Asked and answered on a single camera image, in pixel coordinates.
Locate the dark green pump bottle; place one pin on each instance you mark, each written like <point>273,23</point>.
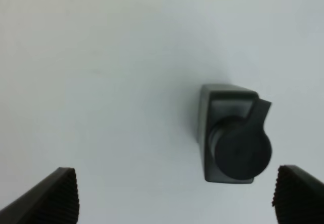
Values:
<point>233,144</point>

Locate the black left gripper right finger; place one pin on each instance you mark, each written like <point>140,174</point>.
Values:
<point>298,196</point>

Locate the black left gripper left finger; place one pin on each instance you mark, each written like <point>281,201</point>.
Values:
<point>53,200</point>

